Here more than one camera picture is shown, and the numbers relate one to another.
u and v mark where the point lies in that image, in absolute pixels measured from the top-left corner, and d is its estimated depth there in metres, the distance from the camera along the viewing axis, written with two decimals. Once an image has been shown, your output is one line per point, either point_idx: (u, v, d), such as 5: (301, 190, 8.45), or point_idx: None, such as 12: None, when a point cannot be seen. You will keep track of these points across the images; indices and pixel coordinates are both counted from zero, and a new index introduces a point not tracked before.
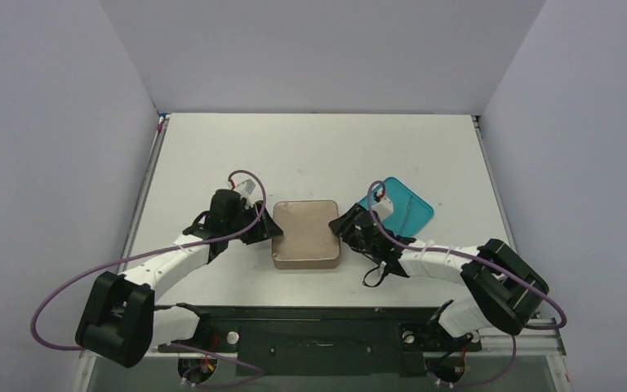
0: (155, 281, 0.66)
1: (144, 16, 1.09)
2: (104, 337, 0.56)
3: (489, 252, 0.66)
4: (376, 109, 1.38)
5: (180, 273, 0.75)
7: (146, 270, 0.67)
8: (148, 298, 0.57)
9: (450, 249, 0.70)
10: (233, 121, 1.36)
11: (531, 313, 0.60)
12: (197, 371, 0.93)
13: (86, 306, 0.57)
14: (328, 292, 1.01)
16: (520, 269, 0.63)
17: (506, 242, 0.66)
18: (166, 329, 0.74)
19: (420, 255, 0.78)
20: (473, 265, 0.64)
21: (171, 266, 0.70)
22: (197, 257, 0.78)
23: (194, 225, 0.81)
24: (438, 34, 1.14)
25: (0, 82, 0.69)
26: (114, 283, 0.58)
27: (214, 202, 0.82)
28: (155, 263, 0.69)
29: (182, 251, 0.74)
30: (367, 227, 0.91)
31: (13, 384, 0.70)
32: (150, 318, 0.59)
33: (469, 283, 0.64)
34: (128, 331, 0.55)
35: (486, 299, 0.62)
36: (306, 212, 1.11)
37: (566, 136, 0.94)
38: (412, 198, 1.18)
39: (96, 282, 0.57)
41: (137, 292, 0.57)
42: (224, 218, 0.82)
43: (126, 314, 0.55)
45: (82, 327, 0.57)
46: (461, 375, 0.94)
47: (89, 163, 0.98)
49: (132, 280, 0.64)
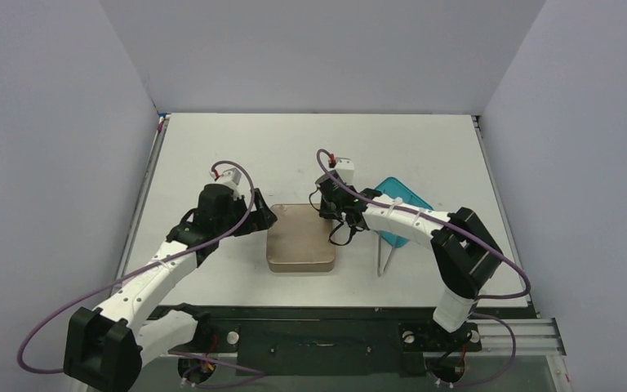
0: (133, 311, 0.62)
1: (143, 15, 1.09)
2: (90, 370, 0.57)
3: (459, 220, 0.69)
4: (377, 109, 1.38)
5: (166, 288, 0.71)
7: (124, 300, 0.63)
8: (126, 337, 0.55)
9: (420, 213, 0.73)
10: (233, 121, 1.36)
11: (486, 278, 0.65)
12: (197, 371, 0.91)
13: (68, 343, 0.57)
14: (329, 292, 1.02)
16: (484, 236, 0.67)
17: (476, 212, 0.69)
18: (163, 338, 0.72)
19: (387, 211, 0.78)
20: (442, 233, 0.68)
21: (151, 289, 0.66)
22: (184, 266, 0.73)
23: (178, 231, 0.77)
24: (438, 33, 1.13)
25: None
26: (91, 320, 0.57)
27: (202, 199, 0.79)
28: (133, 289, 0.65)
29: (164, 267, 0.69)
30: (326, 182, 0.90)
31: (15, 384, 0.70)
32: (135, 349, 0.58)
33: (436, 250, 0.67)
34: (109, 368, 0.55)
35: (449, 264, 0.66)
36: (301, 216, 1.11)
37: (566, 137, 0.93)
38: (412, 198, 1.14)
39: (73, 320, 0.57)
41: (113, 332, 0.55)
42: (214, 215, 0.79)
43: (106, 354, 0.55)
45: (68, 361, 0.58)
46: (461, 375, 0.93)
47: (89, 164, 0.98)
49: (108, 314, 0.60)
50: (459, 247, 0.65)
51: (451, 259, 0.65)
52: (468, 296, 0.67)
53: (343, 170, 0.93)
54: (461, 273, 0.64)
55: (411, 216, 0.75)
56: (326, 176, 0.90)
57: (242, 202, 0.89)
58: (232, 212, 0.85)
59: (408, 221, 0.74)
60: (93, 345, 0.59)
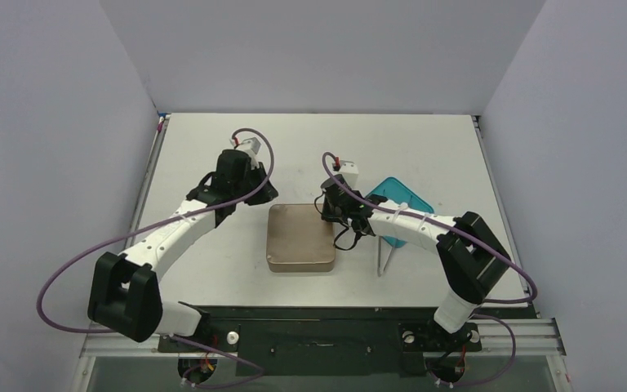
0: (157, 258, 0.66)
1: (143, 16, 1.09)
2: (112, 314, 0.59)
3: (464, 224, 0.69)
4: (376, 109, 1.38)
5: (185, 242, 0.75)
7: (148, 247, 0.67)
8: (151, 279, 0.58)
9: (426, 218, 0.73)
10: (233, 121, 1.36)
11: (494, 282, 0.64)
12: (197, 371, 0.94)
13: (92, 286, 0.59)
14: (329, 292, 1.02)
16: (491, 242, 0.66)
17: (482, 216, 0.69)
18: (171, 318, 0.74)
19: (393, 217, 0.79)
20: (447, 237, 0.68)
21: (172, 239, 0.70)
22: (202, 224, 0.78)
23: (197, 190, 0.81)
24: (438, 33, 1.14)
25: None
26: (116, 263, 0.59)
27: (221, 162, 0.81)
28: (156, 238, 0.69)
29: (184, 220, 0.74)
30: (332, 186, 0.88)
31: (14, 384, 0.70)
32: (157, 296, 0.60)
33: (442, 255, 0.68)
34: (135, 310, 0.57)
35: (454, 268, 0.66)
36: (303, 216, 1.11)
37: (565, 136, 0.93)
38: (412, 199, 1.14)
39: (99, 263, 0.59)
41: (140, 274, 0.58)
42: (232, 179, 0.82)
43: (131, 296, 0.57)
45: (92, 306, 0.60)
46: (461, 375, 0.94)
47: (89, 163, 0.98)
49: (133, 259, 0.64)
50: (464, 251, 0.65)
51: (455, 263, 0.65)
52: (475, 301, 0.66)
53: (347, 173, 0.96)
54: (467, 275, 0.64)
55: (416, 220, 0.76)
56: (331, 182, 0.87)
57: (259, 170, 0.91)
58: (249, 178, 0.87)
59: (414, 226, 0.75)
60: (116, 291, 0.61)
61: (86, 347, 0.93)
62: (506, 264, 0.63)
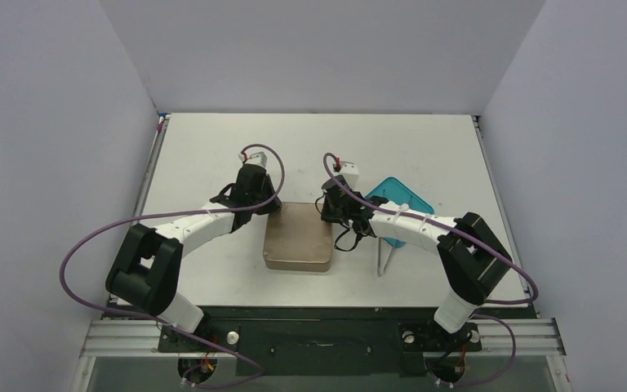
0: (184, 237, 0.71)
1: (143, 16, 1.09)
2: (131, 284, 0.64)
3: (464, 225, 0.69)
4: (377, 109, 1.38)
5: (206, 236, 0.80)
7: (176, 226, 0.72)
8: (177, 251, 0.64)
9: (426, 218, 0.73)
10: (233, 121, 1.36)
11: (495, 284, 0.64)
12: (197, 371, 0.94)
13: (119, 253, 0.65)
14: (329, 292, 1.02)
16: (492, 242, 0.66)
17: (482, 217, 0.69)
18: (176, 307, 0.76)
19: (393, 218, 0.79)
20: (447, 238, 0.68)
21: (198, 227, 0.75)
22: (222, 224, 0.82)
23: (220, 197, 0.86)
24: (438, 33, 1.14)
25: None
26: (145, 235, 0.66)
27: (242, 175, 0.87)
28: (184, 221, 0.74)
29: (210, 216, 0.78)
30: (333, 188, 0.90)
31: (13, 384, 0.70)
32: (176, 271, 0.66)
33: (442, 254, 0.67)
34: (154, 279, 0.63)
35: (454, 267, 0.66)
36: (301, 213, 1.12)
37: (565, 136, 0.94)
38: (412, 198, 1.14)
39: (130, 232, 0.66)
41: (167, 245, 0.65)
42: (249, 190, 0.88)
43: (157, 264, 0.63)
45: (113, 274, 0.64)
46: (461, 375, 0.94)
47: (89, 163, 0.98)
49: (162, 233, 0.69)
50: (466, 252, 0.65)
51: (455, 261, 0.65)
52: (476, 302, 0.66)
53: (349, 174, 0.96)
54: (468, 276, 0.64)
55: (416, 221, 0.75)
56: (333, 183, 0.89)
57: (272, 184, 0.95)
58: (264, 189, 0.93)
59: (415, 227, 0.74)
60: (137, 265, 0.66)
61: (86, 347, 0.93)
62: (508, 265, 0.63)
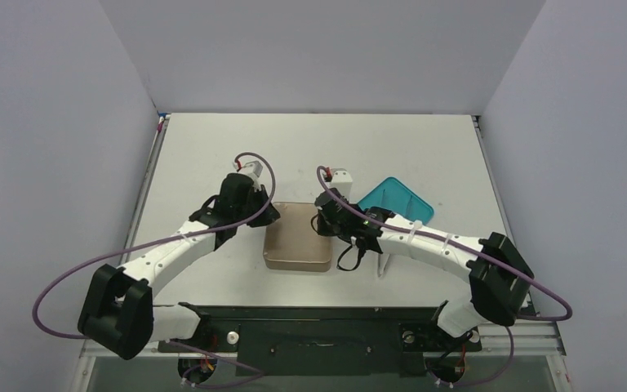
0: (154, 275, 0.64)
1: (143, 16, 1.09)
2: (103, 329, 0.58)
3: (491, 248, 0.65)
4: (376, 109, 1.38)
5: (184, 262, 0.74)
7: (146, 263, 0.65)
8: (145, 296, 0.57)
9: (449, 239, 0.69)
10: (233, 121, 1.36)
11: (520, 303, 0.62)
12: (197, 371, 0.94)
13: (86, 297, 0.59)
14: (329, 292, 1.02)
16: (518, 262, 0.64)
17: (507, 236, 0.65)
18: (167, 326, 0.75)
19: (407, 237, 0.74)
20: (479, 264, 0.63)
21: (171, 258, 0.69)
22: (202, 245, 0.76)
23: (201, 212, 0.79)
24: (438, 33, 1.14)
25: (0, 82, 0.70)
26: (113, 276, 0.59)
27: (224, 186, 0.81)
28: (156, 255, 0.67)
29: (185, 240, 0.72)
30: (329, 202, 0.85)
31: (13, 383, 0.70)
32: (149, 313, 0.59)
33: (473, 283, 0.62)
34: (124, 326, 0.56)
35: (486, 296, 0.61)
36: (300, 213, 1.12)
37: (566, 136, 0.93)
38: (412, 200, 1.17)
39: (96, 274, 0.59)
41: (134, 289, 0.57)
42: (234, 202, 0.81)
43: (124, 311, 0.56)
45: (83, 318, 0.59)
46: (461, 375, 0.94)
47: (88, 163, 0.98)
49: (131, 274, 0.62)
50: (498, 279, 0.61)
51: (489, 291, 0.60)
52: (504, 325, 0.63)
53: (339, 181, 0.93)
54: (504, 305, 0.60)
55: (438, 242, 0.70)
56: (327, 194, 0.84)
57: (261, 192, 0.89)
58: (251, 202, 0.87)
59: (436, 249, 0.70)
60: (109, 305, 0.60)
61: (86, 347, 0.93)
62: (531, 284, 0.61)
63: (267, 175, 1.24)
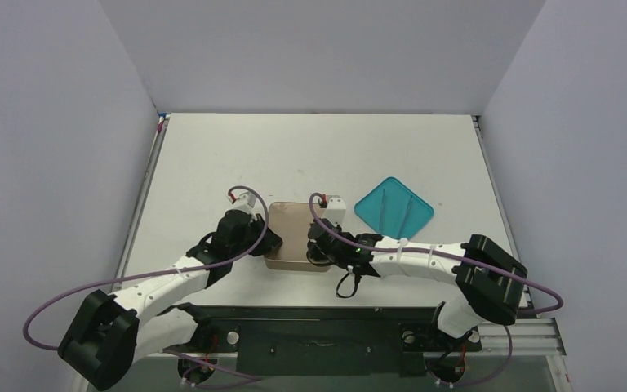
0: (144, 306, 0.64)
1: (143, 16, 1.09)
2: (83, 355, 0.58)
3: (474, 250, 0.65)
4: (377, 109, 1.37)
5: (176, 297, 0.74)
7: (139, 293, 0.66)
8: (131, 327, 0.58)
9: (433, 250, 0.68)
10: (233, 122, 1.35)
11: (519, 300, 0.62)
12: (197, 371, 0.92)
13: (73, 322, 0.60)
14: (328, 292, 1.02)
16: (502, 259, 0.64)
17: (488, 236, 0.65)
18: (154, 340, 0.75)
19: (396, 256, 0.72)
20: (464, 269, 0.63)
21: (164, 291, 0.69)
22: (195, 282, 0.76)
23: (197, 250, 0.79)
24: (438, 33, 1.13)
25: (0, 85, 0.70)
26: (103, 303, 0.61)
27: (221, 225, 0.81)
28: (148, 286, 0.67)
29: (180, 275, 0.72)
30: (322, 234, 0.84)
31: (13, 383, 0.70)
32: (131, 344, 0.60)
33: (463, 288, 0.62)
34: (104, 355, 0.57)
35: (481, 299, 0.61)
36: (298, 212, 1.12)
37: (566, 136, 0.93)
38: (412, 198, 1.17)
39: (86, 300, 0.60)
41: (122, 319, 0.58)
42: (229, 242, 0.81)
43: (107, 340, 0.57)
45: (66, 342, 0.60)
46: (461, 375, 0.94)
47: (88, 164, 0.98)
49: (121, 302, 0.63)
50: (486, 279, 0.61)
51: (482, 294, 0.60)
52: (508, 323, 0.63)
53: (335, 209, 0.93)
54: (496, 304, 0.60)
55: (424, 255, 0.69)
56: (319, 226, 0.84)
57: (257, 223, 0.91)
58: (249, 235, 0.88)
59: (423, 262, 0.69)
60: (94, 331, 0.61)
61: None
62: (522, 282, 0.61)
63: (267, 175, 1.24)
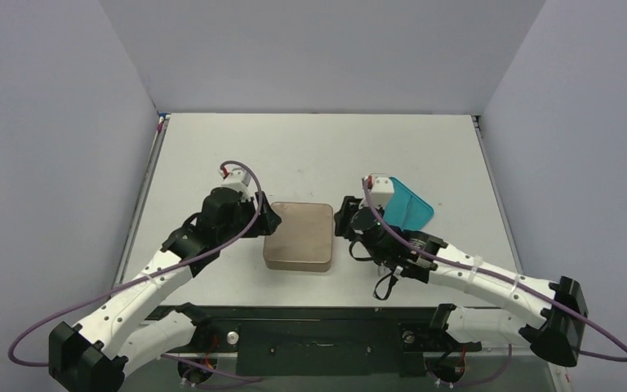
0: (112, 332, 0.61)
1: (143, 16, 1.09)
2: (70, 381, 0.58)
3: (562, 294, 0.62)
4: (377, 109, 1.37)
5: (156, 303, 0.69)
7: (104, 318, 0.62)
8: (100, 362, 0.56)
9: (518, 282, 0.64)
10: (233, 122, 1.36)
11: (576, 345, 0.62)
12: (197, 371, 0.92)
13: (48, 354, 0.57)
14: (328, 292, 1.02)
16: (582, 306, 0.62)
17: (577, 282, 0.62)
18: (153, 349, 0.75)
19: (468, 275, 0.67)
20: (556, 314, 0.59)
21: (135, 305, 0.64)
22: (175, 281, 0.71)
23: (177, 237, 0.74)
24: (438, 32, 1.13)
25: (0, 84, 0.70)
26: (72, 335, 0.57)
27: (206, 205, 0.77)
28: (117, 306, 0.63)
29: (151, 282, 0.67)
30: (372, 230, 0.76)
31: (11, 383, 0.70)
32: (112, 369, 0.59)
33: (546, 332, 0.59)
34: (85, 385, 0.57)
35: (557, 345, 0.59)
36: (297, 212, 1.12)
37: (566, 135, 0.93)
38: (412, 198, 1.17)
39: (52, 333, 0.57)
41: (88, 355, 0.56)
42: (216, 224, 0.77)
43: (81, 374, 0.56)
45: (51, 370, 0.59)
46: (461, 375, 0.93)
47: (87, 163, 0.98)
49: (86, 334, 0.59)
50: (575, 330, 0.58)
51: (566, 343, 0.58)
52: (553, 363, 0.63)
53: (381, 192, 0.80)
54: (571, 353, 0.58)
55: (504, 283, 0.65)
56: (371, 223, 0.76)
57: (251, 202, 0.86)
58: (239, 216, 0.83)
59: (504, 291, 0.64)
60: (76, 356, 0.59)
61: None
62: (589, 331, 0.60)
63: (266, 175, 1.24)
